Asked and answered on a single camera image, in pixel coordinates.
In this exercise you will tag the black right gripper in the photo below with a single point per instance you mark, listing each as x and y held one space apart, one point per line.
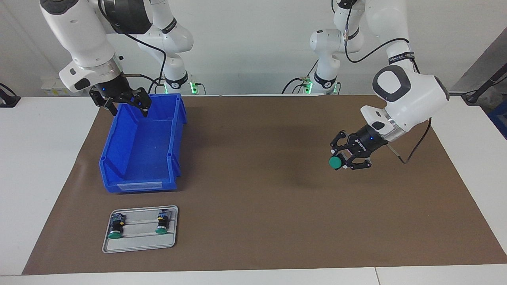
115 90

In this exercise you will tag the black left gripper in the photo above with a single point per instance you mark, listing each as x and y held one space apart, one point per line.
368 142

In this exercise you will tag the green push button switch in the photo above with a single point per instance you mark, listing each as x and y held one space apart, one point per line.
162 222
336 162
116 227

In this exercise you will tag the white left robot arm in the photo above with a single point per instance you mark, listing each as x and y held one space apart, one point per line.
416 91

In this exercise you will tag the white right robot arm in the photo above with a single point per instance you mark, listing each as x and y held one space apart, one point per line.
87 35

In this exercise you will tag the blue plastic storage bin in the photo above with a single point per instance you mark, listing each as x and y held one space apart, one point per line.
146 158

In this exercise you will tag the brown table mat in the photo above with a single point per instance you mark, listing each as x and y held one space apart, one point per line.
257 217

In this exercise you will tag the grey metal tray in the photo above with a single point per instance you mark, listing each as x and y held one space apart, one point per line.
138 243

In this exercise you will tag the black stand pole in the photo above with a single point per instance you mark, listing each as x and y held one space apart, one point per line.
487 85

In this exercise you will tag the blue crate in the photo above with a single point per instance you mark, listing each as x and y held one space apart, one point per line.
500 118

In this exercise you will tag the white wall socket box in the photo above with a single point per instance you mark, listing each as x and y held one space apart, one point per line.
49 85

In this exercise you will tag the black clamp mount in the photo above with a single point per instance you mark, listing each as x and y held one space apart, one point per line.
8 101

